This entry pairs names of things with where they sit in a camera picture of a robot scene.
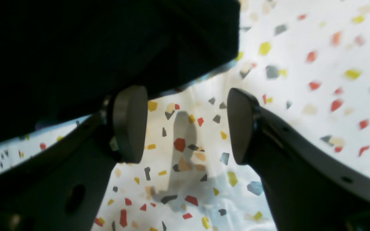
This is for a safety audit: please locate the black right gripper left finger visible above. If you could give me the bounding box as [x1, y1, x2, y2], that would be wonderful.
[0, 85, 148, 231]

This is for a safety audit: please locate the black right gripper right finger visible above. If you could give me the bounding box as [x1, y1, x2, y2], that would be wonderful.
[227, 88, 370, 231]

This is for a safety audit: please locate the black t-shirt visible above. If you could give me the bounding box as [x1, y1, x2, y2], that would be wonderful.
[0, 0, 240, 142]

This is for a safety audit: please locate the terrazzo patterned tablecloth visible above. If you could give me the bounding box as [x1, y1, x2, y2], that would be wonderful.
[0, 0, 370, 231]

